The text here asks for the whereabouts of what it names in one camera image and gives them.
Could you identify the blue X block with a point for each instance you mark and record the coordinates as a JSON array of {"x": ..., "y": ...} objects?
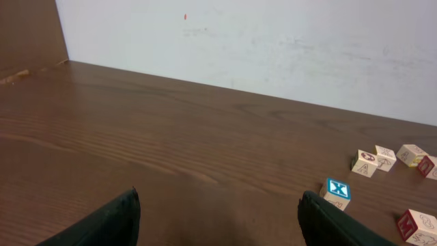
[{"x": 336, "y": 192}]

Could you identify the plain wooden M block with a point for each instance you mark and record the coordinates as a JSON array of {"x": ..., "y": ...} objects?
[{"x": 417, "y": 228}]

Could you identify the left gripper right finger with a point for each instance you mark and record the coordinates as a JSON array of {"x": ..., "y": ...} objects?
[{"x": 322, "y": 223}]

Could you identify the yellow edged wooden block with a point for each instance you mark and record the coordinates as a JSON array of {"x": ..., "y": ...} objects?
[{"x": 411, "y": 155}]

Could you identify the wooden Y block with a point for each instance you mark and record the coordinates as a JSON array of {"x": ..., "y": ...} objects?
[{"x": 427, "y": 167}]

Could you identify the wooden block red disc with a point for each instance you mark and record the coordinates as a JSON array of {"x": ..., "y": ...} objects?
[{"x": 364, "y": 163}]

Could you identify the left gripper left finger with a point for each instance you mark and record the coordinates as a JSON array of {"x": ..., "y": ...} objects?
[{"x": 115, "y": 223}]

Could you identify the wooden block umbrella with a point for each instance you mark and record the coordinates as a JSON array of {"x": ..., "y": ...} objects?
[{"x": 385, "y": 157}]

